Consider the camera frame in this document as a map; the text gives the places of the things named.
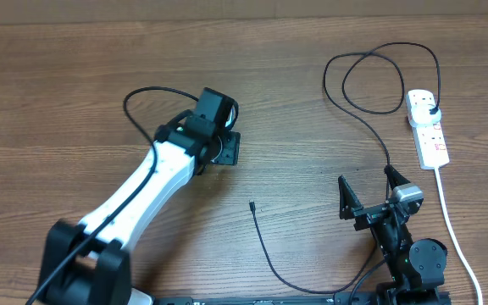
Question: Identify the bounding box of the black usb charger cable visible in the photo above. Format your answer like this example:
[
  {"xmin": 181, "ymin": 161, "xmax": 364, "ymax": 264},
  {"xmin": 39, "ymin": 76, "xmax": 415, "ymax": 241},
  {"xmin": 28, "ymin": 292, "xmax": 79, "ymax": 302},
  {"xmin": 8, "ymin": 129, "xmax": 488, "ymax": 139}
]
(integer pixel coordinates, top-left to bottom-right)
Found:
[{"xmin": 248, "ymin": 42, "xmax": 442, "ymax": 296}]

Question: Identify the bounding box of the white power strip cord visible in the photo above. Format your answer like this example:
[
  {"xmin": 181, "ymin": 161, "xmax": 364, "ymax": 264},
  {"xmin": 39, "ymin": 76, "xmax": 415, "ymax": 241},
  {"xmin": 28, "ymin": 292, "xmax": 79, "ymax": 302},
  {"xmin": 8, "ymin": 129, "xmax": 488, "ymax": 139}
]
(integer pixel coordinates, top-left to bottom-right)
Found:
[{"xmin": 433, "ymin": 167, "xmax": 484, "ymax": 305}]

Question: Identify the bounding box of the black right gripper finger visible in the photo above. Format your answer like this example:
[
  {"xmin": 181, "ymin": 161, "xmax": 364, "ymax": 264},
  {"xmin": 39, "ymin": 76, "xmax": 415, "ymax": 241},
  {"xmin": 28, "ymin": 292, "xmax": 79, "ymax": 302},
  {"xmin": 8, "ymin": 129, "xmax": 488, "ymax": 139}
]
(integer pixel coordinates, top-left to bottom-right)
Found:
[
  {"xmin": 384, "ymin": 165, "xmax": 409, "ymax": 190},
  {"xmin": 338, "ymin": 175, "xmax": 363, "ymax": 219}
]

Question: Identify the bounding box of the white charger plug adapter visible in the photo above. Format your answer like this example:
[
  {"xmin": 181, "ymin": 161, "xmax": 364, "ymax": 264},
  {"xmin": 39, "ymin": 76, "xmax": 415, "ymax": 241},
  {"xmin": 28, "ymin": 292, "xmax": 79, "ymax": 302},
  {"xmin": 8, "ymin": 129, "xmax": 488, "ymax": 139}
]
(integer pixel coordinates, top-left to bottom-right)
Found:
[{"xmin": 408, "ymin": 105, "xmax": 441, "ymax": 128}]

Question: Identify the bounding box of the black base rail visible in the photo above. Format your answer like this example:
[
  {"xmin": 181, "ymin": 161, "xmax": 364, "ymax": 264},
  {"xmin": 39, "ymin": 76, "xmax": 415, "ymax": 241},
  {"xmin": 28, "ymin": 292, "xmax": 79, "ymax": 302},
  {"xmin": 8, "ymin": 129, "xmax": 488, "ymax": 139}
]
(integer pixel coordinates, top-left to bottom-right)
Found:
[{"xmin": 152, "ymin": 290, "xmax": 452, "ymax": 305}]

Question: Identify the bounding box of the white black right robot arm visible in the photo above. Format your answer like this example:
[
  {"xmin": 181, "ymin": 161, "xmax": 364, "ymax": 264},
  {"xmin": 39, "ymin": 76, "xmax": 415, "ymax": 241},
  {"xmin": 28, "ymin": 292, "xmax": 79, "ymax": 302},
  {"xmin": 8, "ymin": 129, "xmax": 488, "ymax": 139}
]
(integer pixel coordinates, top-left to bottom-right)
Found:
[{"xmin": 335, "ymin": 165, "xmax": 452, "ymax": 305}]

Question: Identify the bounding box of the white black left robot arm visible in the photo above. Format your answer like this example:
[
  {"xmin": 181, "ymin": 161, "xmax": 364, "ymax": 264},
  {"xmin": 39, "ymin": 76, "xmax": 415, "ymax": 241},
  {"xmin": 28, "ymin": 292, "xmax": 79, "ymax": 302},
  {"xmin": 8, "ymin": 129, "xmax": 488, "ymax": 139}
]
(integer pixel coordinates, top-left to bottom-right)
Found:
[{"xmin": 27, "ymin": 88, "xmax": 241, "ymax": 305}]

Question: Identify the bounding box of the white power strip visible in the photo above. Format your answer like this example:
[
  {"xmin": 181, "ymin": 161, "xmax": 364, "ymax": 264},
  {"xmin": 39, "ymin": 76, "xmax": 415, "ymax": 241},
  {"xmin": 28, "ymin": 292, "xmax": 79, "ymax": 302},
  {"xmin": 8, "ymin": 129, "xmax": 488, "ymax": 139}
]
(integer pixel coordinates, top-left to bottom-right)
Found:
[{"xmin": 406, "ymin": 89, "xmax": 449, "ymax": 169}]

